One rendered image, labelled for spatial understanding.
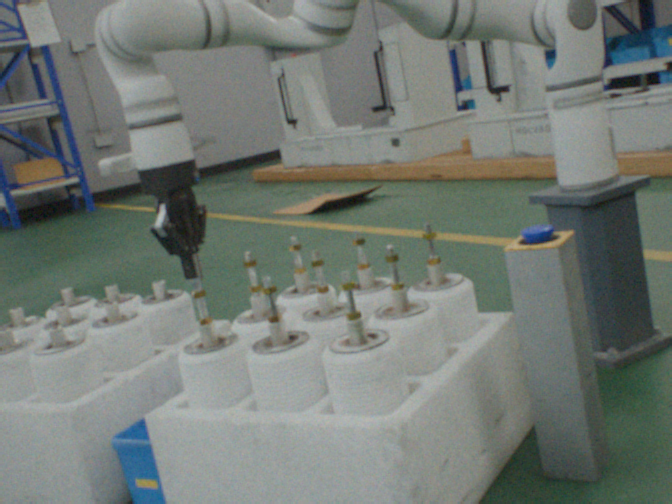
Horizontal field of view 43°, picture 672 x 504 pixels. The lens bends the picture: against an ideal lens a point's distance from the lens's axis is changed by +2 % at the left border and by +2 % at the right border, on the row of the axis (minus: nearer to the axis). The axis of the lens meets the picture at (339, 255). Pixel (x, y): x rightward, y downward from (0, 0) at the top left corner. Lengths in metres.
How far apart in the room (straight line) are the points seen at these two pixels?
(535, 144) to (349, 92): 4.93
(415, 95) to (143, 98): 3.55
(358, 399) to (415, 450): 0.09
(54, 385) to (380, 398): 0.56
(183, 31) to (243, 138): 6.87
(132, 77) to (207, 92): 6.77
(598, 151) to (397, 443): 0.71
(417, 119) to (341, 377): 3.64
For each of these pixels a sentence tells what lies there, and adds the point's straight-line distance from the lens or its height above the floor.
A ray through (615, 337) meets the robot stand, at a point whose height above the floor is 0.05.
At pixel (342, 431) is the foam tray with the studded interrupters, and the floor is 0.17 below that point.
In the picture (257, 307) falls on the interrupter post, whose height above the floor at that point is 0.27.
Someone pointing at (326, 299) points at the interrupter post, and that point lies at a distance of 1.15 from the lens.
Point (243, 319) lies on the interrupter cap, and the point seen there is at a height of 0.25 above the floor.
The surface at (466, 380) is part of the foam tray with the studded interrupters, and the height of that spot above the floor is 0.16.
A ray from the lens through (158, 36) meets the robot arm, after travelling 1.07.
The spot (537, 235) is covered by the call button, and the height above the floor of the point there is 0.32.
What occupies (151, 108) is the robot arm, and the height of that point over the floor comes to 0.57.
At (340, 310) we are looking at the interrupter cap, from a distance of 1.16.
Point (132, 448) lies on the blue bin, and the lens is 1.27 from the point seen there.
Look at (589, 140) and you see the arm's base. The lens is 1.46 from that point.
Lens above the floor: 0.55
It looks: 11 degrees down
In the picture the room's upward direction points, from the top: 12 degrees counter-clockwise
